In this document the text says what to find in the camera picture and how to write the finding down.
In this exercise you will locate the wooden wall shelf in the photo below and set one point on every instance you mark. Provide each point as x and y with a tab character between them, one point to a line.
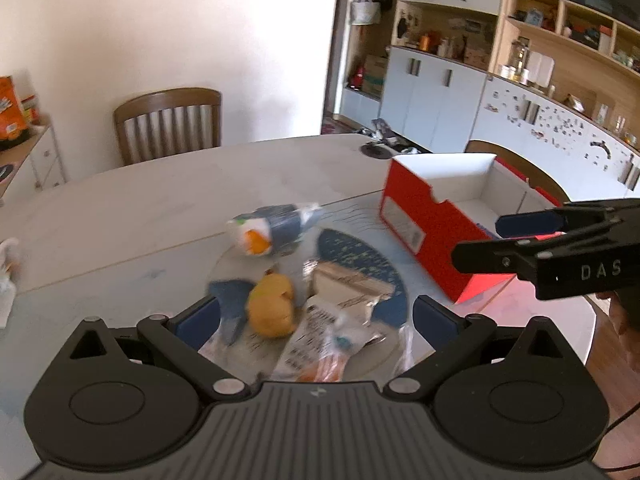
575	55

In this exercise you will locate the silver foil packet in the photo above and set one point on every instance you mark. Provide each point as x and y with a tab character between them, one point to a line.
345	285

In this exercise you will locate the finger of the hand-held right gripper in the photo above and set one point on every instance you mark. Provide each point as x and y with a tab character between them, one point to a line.
530	222
490	257

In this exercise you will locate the small red object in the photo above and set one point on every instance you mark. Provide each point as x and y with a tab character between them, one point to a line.
356	77

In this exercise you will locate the white cloth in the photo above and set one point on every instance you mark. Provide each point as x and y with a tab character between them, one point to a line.
6	280

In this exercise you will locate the black folding stand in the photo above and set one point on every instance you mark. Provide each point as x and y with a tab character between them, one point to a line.
377	150

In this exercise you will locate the dark sneaker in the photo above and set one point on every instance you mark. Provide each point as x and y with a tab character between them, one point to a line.
382	127

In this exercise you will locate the orange snack bag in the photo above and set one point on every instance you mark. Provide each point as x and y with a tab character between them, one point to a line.
10	110

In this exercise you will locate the brown cardboard box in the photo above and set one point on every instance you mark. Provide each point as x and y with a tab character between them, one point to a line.
375	75

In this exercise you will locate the red cardboard box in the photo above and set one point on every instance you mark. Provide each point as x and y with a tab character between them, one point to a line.
415	210

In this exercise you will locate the white canister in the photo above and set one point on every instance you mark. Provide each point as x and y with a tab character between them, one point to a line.
541	70

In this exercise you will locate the yellow plush toy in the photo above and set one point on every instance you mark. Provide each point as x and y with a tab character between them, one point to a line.
270	310

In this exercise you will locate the white blue snack bag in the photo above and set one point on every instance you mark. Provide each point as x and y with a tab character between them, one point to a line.
285	225

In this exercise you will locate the brown wooden chair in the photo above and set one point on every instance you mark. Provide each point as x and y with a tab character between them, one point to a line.
167	120
530	170

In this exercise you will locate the person's right hand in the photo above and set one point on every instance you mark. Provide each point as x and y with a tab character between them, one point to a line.
625	312

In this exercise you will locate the pale tote bag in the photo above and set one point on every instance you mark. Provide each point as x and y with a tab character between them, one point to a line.
364	12

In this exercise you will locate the white stickered sideboard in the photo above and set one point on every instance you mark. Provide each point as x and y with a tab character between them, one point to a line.
565	150

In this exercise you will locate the glass jar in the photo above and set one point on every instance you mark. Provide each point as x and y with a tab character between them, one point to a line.
520	60

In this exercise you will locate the white storage cabinet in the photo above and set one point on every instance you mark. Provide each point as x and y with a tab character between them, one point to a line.
435	95

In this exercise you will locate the white side cabinet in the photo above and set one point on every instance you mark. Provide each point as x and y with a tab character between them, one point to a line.
35	160

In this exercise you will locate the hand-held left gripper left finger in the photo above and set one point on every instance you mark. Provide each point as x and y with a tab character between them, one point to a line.
197	322

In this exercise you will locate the orange bottle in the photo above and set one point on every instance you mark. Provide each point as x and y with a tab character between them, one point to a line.
425	42

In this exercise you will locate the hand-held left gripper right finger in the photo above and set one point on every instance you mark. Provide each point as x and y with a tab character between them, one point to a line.
435	322

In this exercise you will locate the white orange sausage packet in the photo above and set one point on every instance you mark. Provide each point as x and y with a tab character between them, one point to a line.
310	340

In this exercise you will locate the white marble desktop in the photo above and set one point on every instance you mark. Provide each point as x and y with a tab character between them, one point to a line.
150	200

